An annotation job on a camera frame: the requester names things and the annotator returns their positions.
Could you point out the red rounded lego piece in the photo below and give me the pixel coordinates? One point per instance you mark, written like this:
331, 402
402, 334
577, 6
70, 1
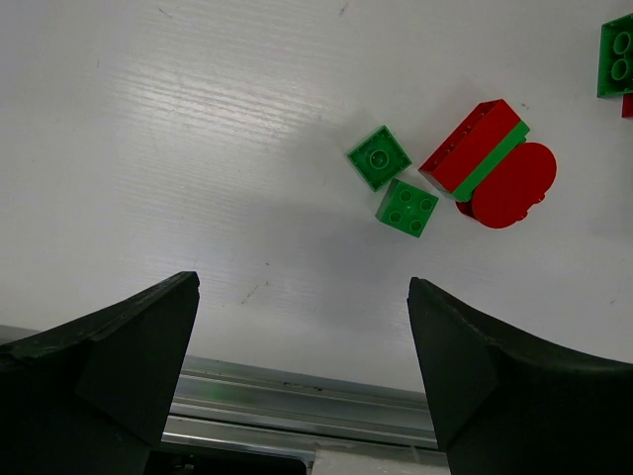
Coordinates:
520, 181

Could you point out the green lego brick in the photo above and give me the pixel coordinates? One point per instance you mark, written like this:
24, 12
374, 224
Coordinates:
614, 77

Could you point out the red long lego brick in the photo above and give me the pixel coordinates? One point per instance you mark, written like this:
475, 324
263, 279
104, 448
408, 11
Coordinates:
469, 144

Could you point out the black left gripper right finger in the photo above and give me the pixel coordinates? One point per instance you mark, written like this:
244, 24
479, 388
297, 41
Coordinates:
504, 401

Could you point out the green square lego upside down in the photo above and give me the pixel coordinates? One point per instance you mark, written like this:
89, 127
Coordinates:
379, 158

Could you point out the green flat lego plate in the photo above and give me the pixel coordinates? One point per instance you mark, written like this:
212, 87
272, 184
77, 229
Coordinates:
514, 138

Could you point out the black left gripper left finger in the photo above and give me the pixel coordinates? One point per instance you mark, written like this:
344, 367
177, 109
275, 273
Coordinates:
92, 396

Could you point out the green square lego studs up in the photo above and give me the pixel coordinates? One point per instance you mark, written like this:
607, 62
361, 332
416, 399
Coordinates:
406, 208

